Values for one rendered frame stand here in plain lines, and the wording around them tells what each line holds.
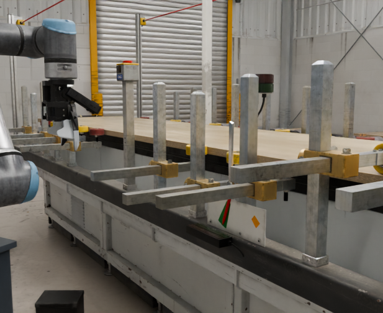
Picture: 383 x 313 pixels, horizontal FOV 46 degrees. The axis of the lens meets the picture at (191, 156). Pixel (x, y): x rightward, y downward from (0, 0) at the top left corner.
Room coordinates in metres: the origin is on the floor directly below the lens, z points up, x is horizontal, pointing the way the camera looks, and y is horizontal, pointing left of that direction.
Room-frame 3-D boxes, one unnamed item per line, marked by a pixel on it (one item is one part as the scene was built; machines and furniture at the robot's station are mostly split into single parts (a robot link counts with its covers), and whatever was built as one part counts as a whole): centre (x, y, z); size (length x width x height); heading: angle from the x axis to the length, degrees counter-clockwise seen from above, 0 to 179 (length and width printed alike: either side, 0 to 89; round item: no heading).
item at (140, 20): (4.21, 0.45, 1.25); 0.15 x 0.08 x 1.10; 33
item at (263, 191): (1.23, -0.17, 0.85); 0.13 x 0.06 x 0.05; 33
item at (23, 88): (3.34, 1.21, 0.92); 0.03 x 0.03 x 0.48; 33
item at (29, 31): (1.40, 0.46, 1.25); 0.12 x 0.12 x 0.09; 47
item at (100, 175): (1.60, 0.15, 0.83); 0.43 x 0.03 x 0.04; 123
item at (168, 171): (1.65, 0.10, 0.83); 0.13 x 0.06 x 0.05; 33
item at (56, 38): (1.33, 0.38, 1.25); 0.10 x 0.09 x 0.12; 47
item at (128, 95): (1.89, 0.26, 0.93); 0.05 x 0.05 x 0.45; 33
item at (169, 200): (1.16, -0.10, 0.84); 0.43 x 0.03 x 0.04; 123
